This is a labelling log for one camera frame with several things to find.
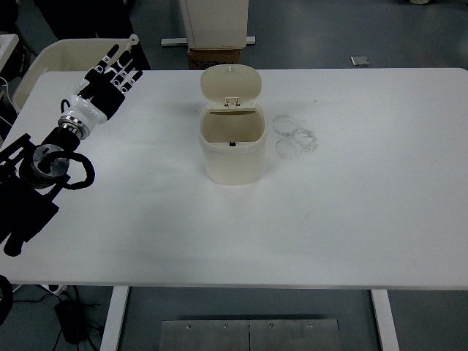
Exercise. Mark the grey metal base bar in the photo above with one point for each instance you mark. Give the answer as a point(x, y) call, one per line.
point(172, 42)

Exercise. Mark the white table leg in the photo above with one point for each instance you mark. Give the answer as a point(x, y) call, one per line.
point(385, 321)
point(114, 318)

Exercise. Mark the black power adapter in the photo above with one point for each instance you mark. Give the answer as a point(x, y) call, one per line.
point(71, 321)

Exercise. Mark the small grey floor plate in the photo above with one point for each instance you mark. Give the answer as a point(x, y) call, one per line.
point(360, 61)

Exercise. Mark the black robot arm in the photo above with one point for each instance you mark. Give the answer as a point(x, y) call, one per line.
point(25, 204)

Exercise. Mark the white side table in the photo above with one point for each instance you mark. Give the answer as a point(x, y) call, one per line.
point(7, 45)

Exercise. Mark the brown cardboard box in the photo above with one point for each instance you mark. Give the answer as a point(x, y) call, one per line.
point(214, 58)

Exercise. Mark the cream plastic chair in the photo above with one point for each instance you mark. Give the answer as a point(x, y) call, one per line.
point(62, 55)

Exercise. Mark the white round object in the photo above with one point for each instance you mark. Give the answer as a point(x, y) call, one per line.
point(417, 1)

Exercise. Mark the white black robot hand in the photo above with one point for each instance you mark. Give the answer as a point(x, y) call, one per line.
point(104, 97)

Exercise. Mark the cream plastic trash bin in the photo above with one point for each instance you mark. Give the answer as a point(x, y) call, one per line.
point(234, 164)

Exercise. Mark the grey metal plate with screws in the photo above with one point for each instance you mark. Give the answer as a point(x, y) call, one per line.
point(248, 336)

